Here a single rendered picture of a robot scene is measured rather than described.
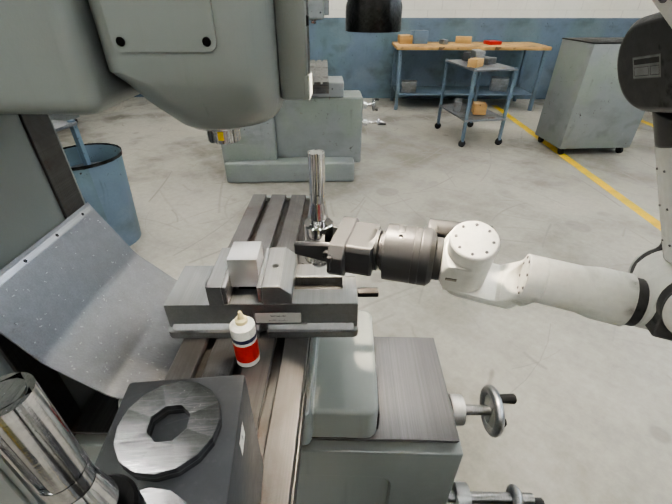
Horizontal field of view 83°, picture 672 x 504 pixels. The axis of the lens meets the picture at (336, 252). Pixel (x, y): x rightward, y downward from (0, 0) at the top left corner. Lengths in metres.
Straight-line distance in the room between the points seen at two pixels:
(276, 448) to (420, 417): 0.37
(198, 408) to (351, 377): 0.45
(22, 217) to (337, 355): 0.63
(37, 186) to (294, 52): 0.54
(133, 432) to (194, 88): 0.36
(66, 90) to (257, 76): 0.21
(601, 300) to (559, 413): 1.41
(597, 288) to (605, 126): 4.59
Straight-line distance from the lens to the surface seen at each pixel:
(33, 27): 0.54
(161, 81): 0.51
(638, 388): 2.26
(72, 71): 0.53
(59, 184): 0.90
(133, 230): 3.04
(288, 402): 0.63
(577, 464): 1.87
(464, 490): 1.04
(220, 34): 0.48
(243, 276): 0.70
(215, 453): 0.39
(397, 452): 0.85
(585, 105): 4.92
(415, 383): 0.92
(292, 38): 0.54
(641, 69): 0.56
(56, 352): 0.80
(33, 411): 0.22
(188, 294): 0.75
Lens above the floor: 1.45
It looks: 34 degrees down
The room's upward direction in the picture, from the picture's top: straight up
